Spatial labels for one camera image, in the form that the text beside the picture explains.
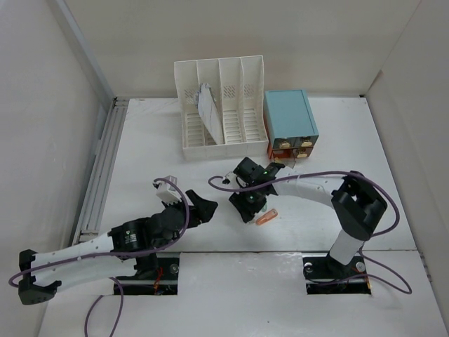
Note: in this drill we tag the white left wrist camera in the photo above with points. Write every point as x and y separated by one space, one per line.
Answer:
165 190

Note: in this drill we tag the aluminium rail frame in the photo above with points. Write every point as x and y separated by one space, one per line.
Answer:
88 222

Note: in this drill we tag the teal mini drawer cabinet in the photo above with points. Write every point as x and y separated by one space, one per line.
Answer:
290 123

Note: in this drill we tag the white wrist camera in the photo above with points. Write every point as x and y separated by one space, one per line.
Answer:
230 180
165 190

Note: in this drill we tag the orange usb stick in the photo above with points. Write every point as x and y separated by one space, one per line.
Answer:
266 217

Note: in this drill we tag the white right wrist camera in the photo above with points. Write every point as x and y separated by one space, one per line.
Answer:
230 180

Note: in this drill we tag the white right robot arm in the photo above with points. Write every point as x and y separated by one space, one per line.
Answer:
359 207

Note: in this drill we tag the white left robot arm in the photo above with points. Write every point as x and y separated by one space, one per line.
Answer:
128 250

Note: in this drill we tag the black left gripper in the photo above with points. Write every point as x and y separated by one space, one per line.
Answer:
200 212

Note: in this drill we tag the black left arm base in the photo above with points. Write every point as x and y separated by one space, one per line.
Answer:
163 281

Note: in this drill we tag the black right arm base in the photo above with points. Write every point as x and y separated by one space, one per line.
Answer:
325 276

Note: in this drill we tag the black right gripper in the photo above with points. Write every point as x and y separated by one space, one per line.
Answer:
238 201

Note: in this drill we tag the white paper booklet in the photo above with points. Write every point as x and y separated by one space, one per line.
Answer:
208 112

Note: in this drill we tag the white four-slot file organizer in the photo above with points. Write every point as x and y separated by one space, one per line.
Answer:
238 88

